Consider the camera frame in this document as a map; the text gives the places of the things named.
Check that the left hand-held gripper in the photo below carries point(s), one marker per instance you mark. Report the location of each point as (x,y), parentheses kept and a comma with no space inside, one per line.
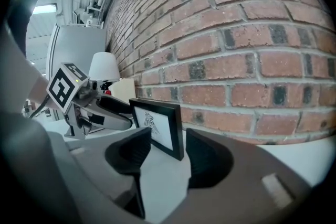
(61,86)

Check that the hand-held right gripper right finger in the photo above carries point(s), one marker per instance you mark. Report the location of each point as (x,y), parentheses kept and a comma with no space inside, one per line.
(210,162)

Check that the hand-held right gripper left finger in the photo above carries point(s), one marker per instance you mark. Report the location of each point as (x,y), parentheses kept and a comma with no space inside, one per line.
(126,154)

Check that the black picture frame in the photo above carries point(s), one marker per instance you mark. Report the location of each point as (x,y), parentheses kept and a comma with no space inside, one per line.
(160,126)

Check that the person's left forearm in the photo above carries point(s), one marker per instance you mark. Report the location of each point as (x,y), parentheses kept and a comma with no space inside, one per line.
(39,86)

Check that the white desk with drawers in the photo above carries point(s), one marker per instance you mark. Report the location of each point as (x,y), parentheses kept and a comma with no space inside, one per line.
(294,157)

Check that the beige desktop organizer box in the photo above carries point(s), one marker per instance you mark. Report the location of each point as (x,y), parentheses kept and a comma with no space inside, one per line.
(123,89)

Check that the white table lamp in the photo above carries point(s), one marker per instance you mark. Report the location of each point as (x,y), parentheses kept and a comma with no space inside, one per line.
(103,65)

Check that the white refrigerator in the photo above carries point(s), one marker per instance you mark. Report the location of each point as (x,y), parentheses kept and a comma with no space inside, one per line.
(76,49)

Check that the ceiling light panel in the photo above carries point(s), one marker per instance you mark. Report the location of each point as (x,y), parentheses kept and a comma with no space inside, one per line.
(44,8)

